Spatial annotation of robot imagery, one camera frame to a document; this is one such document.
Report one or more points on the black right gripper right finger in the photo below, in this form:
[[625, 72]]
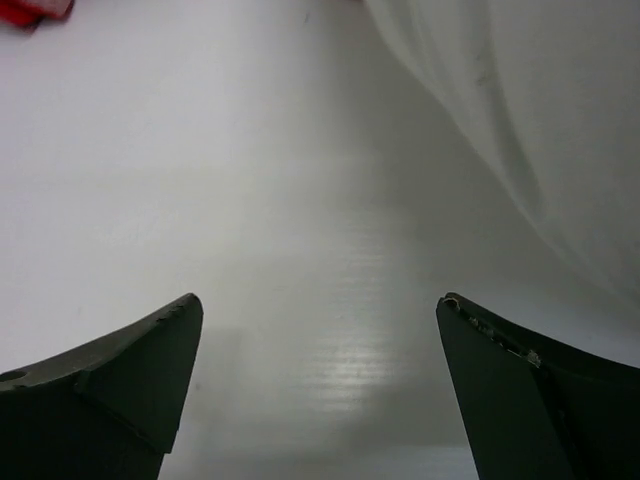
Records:
[[534, 407]]

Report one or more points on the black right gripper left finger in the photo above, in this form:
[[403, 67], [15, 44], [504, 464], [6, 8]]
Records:
[[108, 409]]

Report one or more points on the white pillow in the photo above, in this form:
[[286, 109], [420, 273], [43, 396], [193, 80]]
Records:
[[547, 94]]

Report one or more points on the red and pink pillowcase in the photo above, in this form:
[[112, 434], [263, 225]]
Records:
[[27, 15]]

